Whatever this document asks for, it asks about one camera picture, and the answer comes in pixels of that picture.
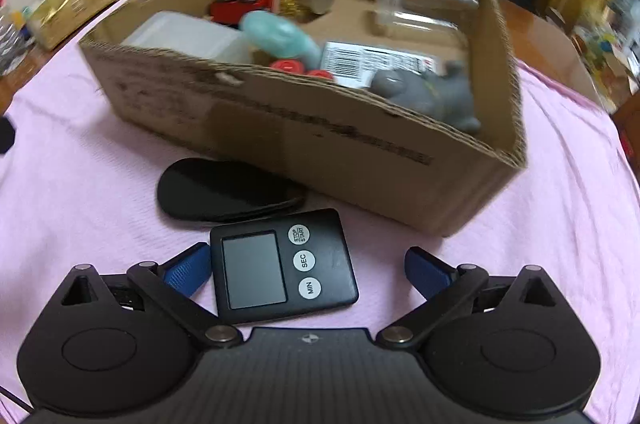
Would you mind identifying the black digital timer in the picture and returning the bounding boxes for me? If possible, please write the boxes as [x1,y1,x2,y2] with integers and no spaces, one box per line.
[209,208,359,324]

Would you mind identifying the grey rubber cat toy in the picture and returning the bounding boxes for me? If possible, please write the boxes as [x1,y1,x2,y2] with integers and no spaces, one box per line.
[369,61,480,135]

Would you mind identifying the black toy train engine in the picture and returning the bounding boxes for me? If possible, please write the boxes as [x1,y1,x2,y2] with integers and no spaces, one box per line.
[269,58,334,81]

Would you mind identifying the white plastic bottle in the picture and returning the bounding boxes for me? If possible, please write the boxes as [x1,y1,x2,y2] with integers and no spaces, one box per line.
[120,11,253,64]

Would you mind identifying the mint green earbud case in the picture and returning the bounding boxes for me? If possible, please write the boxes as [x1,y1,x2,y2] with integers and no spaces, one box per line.
[240,10,322,69]

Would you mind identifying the red toy train car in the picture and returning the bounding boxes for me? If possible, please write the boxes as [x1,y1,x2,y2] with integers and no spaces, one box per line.
[209,0,280,27]

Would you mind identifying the clear plastic jar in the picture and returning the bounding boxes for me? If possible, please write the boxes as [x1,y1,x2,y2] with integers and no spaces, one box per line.
[374,0,480,46]

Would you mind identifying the black oval case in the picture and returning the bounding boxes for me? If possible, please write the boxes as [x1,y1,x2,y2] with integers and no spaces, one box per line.
[156,157,308,223]

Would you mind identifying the pink table cloth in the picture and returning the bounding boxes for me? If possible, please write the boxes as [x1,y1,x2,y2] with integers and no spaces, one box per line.
[1,43,639,423]

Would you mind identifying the brown cardboard box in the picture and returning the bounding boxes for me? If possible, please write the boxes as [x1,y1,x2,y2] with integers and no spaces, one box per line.
[79,0,527,236]

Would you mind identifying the plastic water bottle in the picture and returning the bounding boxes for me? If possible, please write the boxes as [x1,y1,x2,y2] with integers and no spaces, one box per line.
[0,0,27,76]

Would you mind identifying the gold tissue pack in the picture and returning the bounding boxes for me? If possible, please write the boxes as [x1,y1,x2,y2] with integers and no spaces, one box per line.
[27,0,116,51]

